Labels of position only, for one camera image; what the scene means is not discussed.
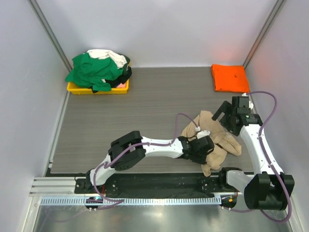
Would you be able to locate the folded orange t shirt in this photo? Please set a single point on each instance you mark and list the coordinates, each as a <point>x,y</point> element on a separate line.
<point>229,79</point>

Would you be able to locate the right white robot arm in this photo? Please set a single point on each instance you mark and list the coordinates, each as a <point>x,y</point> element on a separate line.
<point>270,188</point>

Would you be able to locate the yellow plastic bin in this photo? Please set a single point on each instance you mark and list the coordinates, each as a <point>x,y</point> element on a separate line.
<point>75,90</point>

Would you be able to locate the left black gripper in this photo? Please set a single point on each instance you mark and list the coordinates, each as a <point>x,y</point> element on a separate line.
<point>201,160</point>

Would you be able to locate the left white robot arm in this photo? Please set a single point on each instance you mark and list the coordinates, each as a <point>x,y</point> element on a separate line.
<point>131,148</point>

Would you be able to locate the aluminium frame post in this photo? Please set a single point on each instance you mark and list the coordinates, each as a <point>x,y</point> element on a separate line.
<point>264,30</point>
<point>48,30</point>

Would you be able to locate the left aluminium frame post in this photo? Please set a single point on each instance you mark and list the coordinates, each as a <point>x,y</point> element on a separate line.
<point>48,30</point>

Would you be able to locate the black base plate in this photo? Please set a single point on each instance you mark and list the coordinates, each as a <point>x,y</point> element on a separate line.
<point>164,186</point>

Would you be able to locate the black t shirt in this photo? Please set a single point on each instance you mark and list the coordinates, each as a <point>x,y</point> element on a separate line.
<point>124,76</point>

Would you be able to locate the white t shirt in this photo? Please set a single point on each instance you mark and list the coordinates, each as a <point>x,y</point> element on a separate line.
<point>119,60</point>

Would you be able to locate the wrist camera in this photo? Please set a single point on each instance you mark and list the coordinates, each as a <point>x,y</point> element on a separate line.
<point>251,104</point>
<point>201,133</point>

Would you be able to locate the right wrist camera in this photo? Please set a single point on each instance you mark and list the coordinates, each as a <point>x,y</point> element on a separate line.
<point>251,104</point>

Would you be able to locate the beige t shirt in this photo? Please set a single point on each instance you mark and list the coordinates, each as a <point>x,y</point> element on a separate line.
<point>224,142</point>

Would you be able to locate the pink garment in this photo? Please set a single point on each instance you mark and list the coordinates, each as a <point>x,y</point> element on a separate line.
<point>121,85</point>

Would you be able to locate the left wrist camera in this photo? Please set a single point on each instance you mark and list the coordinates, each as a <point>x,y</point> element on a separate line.
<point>201,133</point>

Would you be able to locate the slotted cable duct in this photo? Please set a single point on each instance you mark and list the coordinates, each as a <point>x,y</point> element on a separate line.
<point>95,200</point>

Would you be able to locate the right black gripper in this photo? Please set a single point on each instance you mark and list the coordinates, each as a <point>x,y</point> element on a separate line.
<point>226,108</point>

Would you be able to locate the right aluminium frame post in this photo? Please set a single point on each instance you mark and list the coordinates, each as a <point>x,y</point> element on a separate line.
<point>264,30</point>

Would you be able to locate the green t shirt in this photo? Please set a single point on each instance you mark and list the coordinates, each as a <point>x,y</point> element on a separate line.
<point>94,73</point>

